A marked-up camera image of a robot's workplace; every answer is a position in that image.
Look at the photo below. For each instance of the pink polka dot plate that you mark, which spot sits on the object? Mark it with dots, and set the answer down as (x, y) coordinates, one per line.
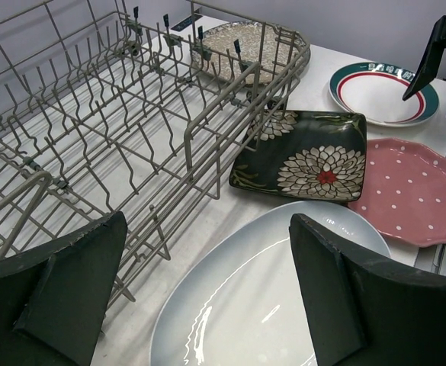
(404, 192)

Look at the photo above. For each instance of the black square floral plate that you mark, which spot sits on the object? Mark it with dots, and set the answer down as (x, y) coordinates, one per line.
(310, 155)

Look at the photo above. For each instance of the right blue label sticker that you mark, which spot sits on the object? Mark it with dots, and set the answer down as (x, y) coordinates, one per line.
(187, 22)

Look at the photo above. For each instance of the speckled beige blue round plate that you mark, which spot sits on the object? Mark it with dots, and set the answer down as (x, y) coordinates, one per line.
(224, 47)

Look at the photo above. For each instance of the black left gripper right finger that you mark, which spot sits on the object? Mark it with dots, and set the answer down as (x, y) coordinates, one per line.
(363, 308)

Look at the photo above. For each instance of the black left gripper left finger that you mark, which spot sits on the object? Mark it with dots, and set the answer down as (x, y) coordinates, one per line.
(53, 297)

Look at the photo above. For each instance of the white plate teal red rim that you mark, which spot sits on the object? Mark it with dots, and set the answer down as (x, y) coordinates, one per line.
(376, 91)

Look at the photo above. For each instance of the grey wire dish rack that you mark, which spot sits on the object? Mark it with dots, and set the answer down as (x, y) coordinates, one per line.
(100, 112)

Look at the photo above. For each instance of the white oval plate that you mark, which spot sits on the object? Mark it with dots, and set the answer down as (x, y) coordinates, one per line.
(241, 304)

